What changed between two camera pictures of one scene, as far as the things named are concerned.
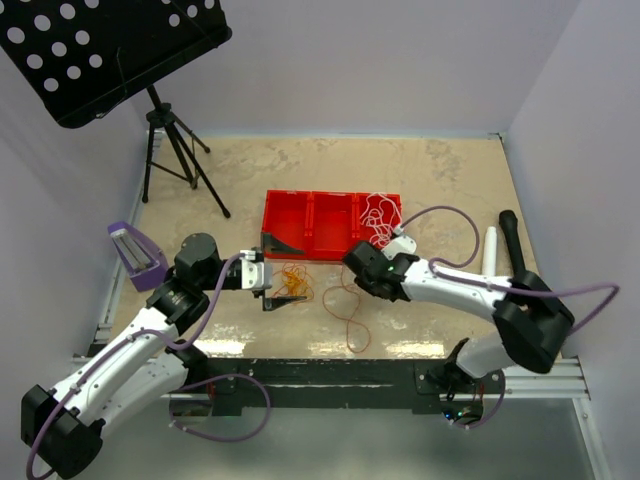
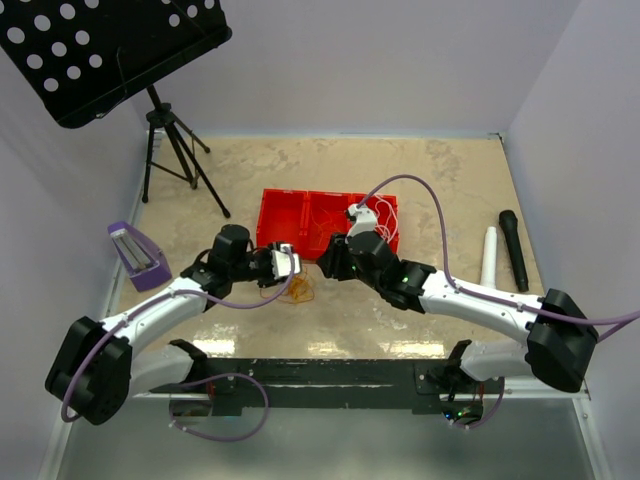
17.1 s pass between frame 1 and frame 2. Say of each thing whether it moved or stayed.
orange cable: moved
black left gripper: moved
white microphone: stayed
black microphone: stayed
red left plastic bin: stayed
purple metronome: stayed
